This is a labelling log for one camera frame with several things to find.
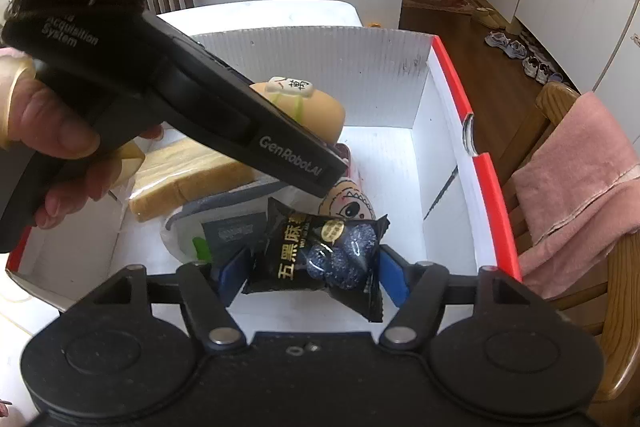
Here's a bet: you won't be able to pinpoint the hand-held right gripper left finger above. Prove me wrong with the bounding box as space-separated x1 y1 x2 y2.
90 247 252 349

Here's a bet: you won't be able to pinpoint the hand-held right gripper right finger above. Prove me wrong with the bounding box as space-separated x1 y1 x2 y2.
379 244 536 349

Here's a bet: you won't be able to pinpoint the white grey packet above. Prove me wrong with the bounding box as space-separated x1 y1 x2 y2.
160 184 281 269

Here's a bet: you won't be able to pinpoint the black snack packet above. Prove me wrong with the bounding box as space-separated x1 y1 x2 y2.
241 197 391 324

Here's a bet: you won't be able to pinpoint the bread slice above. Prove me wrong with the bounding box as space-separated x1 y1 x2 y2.
129 138 261 223

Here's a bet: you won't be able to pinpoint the yellow squishy toy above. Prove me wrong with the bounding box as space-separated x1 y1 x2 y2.
250 76 347 142

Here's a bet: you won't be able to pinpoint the red cardboard box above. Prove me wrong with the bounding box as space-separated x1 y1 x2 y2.
5 27 523 313

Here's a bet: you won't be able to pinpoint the person's left hand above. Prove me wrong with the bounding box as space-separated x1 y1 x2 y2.
0 48 164 229

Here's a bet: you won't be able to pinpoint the pink towel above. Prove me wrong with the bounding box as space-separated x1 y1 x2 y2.
512 92 640 300

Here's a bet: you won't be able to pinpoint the round-back wooden chair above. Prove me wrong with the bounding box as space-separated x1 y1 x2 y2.
500 82 640 408

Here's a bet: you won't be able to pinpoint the white sneakers pair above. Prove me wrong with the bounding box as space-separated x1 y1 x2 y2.
522 52 566 84

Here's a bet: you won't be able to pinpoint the grey sneakers pair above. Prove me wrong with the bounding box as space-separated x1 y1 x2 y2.
485 32 526 58

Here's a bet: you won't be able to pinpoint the beige slippers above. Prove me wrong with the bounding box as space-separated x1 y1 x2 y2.
472 7 501 28

